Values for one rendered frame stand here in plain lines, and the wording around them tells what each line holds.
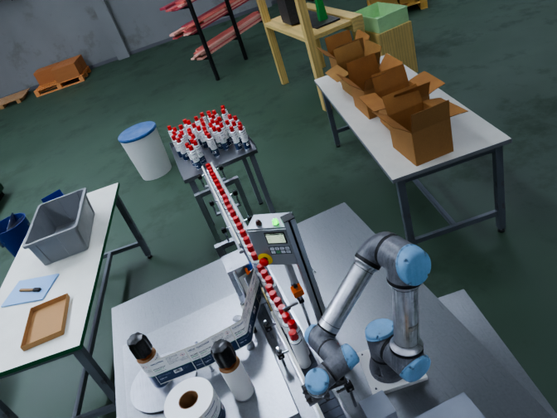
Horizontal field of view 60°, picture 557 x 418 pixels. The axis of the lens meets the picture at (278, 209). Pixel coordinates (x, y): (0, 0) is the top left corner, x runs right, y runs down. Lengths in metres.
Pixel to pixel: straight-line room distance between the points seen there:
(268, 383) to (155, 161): 4.34
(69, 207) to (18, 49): 10.18
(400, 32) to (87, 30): 8.93
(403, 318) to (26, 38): 12.98
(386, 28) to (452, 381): 5.02
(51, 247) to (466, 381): 2.79
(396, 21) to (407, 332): 5.17
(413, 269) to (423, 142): 1.76
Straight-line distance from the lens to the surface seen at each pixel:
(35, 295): 3.57
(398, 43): 6.54
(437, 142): 3.28
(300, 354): 2.03
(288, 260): 1.91
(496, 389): 2.02
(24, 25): 13.92
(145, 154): 6.03
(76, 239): 3.67
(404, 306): 1.66
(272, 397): 2.07
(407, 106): 3.48
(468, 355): 2.11
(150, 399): 2.31
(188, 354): 2.17
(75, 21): 13.63
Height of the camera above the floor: 2.51
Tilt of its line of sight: 33 degrees down
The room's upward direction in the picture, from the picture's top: 20 degrees counter-clockwise
